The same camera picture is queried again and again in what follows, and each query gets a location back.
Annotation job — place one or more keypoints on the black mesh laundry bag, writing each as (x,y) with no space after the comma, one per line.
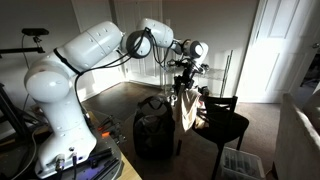
(153,128)

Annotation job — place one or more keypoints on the grey sofa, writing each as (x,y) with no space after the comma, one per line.
(297,152)

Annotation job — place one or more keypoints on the black camera on stand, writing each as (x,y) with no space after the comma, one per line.
(34,31)

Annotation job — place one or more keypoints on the clear plastic storage bin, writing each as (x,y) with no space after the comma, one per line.
(240,165)

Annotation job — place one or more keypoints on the white panel door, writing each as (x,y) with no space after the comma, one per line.
(129,13)

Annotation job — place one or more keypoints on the black wooden chair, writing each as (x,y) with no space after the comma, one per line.
(222,123)

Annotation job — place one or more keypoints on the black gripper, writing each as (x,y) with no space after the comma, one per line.
(186,77)

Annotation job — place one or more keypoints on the metal wire shoe rack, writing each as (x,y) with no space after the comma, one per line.
(216,73)

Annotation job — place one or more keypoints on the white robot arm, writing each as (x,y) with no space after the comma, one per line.
(52,84)

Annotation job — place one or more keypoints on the orange handled clamp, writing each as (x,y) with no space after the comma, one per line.
(111,127)

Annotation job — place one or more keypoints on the peach t-shirt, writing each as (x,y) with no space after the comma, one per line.
(188,102)

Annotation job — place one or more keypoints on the white closet door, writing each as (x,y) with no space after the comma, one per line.
(285,38)

